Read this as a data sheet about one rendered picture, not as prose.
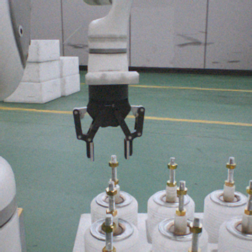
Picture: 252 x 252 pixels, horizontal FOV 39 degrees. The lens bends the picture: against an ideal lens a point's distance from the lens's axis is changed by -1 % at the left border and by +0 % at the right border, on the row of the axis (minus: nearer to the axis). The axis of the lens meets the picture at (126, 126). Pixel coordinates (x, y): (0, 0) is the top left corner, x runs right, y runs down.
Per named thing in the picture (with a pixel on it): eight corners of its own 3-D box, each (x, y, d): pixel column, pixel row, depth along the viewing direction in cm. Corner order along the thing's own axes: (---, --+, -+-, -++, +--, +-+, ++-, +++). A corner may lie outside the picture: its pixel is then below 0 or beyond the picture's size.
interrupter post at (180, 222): (176, 235, 60) (176, 217, 59) (171, 228, 62) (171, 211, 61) (189, 233, 61) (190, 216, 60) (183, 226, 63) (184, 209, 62)
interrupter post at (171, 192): (162, 199, 73) (163, 184, 73) (172, 197, 74) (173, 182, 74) (169, 203, 71) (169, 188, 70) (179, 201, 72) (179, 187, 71)
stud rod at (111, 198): (108, 223, 60) (107, 183, 59) (109, 220, 61) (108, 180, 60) (113, 224, 60) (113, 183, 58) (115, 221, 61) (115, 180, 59)
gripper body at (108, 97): (127, 74, 71) (127, 121, 73) (84, 75, 69) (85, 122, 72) (134, 78, 63) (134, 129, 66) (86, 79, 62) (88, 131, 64)
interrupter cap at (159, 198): (145, 196, 75) (145, 193, 74) (176, 190, 78) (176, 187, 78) (165, 212, 68) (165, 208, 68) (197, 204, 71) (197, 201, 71)
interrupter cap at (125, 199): (127, 191, 77) (127, 188, 77) (136, 207, 70) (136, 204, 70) (92, 195, 75) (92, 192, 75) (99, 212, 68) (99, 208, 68)
